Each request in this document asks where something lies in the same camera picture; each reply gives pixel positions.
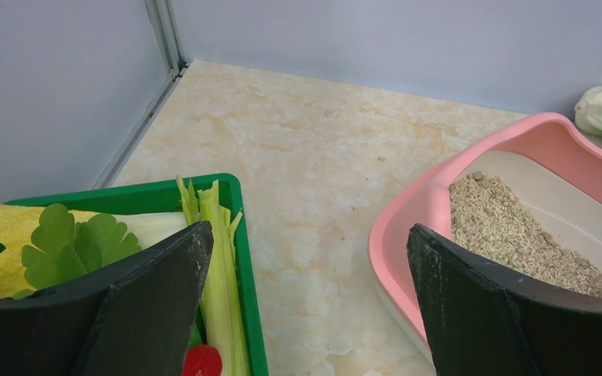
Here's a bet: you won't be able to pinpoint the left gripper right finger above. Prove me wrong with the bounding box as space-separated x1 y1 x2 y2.
407 224 602 375

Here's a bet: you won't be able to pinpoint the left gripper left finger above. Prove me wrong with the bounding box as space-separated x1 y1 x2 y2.
0 221 213 375

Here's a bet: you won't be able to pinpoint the pink litter box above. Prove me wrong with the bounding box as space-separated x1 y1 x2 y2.
368 113 602 360

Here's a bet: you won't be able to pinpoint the cat litter sand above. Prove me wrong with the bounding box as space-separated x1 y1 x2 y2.
448 172 602 298

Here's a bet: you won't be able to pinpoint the red chili pepper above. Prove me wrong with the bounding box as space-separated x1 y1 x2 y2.
181 345 223 376

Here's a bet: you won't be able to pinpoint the celery stalks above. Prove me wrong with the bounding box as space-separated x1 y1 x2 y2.
176 176 251 375

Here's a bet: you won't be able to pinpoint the green leafy vegetable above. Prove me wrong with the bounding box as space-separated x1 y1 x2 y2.
14 204 142 299

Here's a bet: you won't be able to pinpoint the yellow cabbage leaf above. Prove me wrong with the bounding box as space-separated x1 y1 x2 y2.
0 203 100 304

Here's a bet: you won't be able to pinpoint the green vegetable tray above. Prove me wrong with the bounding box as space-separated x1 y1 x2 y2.
0 173 271 376

